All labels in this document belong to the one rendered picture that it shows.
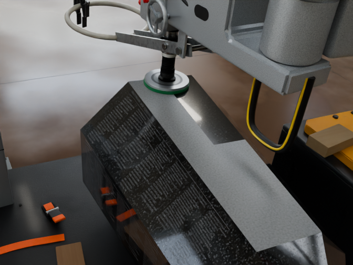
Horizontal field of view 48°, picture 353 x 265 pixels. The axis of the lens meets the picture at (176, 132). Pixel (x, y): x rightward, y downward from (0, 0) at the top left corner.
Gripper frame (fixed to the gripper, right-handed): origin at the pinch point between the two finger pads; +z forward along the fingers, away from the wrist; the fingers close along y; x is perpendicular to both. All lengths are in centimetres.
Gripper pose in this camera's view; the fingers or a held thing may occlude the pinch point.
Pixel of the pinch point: (81, 20)
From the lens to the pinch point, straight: 260.0
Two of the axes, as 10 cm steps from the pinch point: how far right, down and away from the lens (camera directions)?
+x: 6.6, -4.0, 6.4
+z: -1.3, 7.7, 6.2
